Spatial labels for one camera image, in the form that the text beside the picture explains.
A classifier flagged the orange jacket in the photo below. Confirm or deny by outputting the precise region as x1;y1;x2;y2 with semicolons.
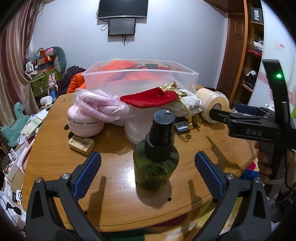
67;60;171;94

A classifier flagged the white round lidded container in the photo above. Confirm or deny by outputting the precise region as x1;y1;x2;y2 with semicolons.
125;106;162;145

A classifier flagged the green spray bottle black cap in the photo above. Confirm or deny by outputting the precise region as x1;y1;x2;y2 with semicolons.
133;109;179;191

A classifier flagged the red velvet pouch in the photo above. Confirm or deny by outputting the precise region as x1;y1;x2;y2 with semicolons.
120;87;178;108

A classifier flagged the pile of plush toys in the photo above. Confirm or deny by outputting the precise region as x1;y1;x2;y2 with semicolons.
25;46;66;75

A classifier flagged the person's right hand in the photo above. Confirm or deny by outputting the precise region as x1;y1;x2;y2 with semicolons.
254;142;272;183

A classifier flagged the wall mounted television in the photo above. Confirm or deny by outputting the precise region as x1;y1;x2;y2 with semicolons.
97;0;149;19

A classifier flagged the white drawstring pouch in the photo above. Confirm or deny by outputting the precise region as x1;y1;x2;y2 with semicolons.
168;89;202;118

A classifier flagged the green storage box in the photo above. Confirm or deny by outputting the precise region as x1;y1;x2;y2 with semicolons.
29;69;63;97

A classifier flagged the pink round jar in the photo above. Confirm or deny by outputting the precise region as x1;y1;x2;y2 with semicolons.
67;105;104;137

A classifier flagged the clear plastic storage bin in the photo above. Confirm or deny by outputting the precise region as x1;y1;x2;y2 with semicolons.
82;59;199;96

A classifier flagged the pink rope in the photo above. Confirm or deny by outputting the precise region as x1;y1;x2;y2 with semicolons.
74;88;133;123

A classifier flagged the small black wall monitor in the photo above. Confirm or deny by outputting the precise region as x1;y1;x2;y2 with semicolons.
108;18;136;36

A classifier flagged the blue memory card package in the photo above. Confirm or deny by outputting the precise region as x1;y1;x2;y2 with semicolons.
174;121;189;133

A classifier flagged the beige round tub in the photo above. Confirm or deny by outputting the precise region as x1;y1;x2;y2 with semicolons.
196;88;230;123

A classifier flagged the teal toy horse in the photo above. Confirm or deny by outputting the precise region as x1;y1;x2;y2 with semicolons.
1;102;30;148

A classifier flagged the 4B eraser block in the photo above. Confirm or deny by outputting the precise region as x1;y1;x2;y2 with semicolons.
68;135;95;155

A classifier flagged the pink striped curtain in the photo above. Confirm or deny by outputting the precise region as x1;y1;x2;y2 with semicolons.
1;1;42;126

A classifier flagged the wooden bookshelf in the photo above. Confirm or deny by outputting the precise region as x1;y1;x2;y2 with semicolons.
216;1;264;108

